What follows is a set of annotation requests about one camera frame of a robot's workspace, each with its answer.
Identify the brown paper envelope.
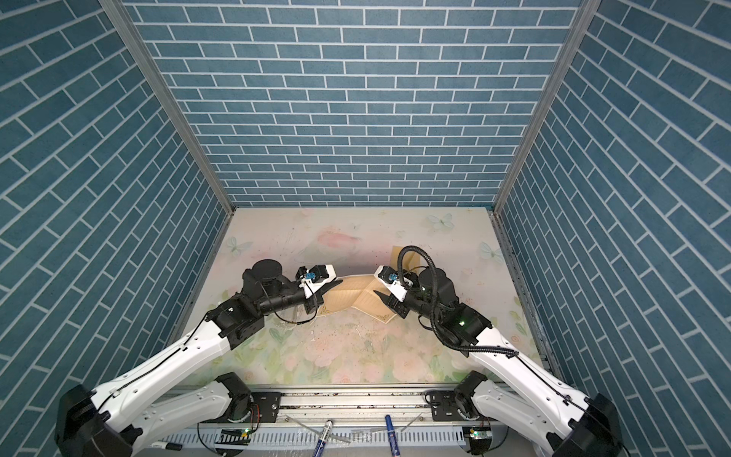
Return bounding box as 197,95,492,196
316,248,400,328

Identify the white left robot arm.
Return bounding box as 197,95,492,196
54,259,342,456

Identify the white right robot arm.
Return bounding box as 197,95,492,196
374,266,624,456

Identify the white-blue marker pen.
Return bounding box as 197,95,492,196
312,420,333,457

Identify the blue marker pen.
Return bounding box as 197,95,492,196
385,414,401,457

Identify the black marker pen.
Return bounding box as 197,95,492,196
148,441,184,451

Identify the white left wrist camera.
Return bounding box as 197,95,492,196
295,265,337,299

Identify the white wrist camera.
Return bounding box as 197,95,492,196
374,266,407,303
295,265,337,299

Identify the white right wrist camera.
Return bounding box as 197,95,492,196
374,266,407,303

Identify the black corrugated cable hose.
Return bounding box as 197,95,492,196
396,244,521,358

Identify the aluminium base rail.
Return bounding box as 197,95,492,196
157,385,546,456

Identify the aluminium left corner post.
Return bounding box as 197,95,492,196
99,0,235,216

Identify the aluminium corner post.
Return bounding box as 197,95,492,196
99,0,235,216
493,0,601,214

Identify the aluminium right corner post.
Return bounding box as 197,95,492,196
493,0,601,214

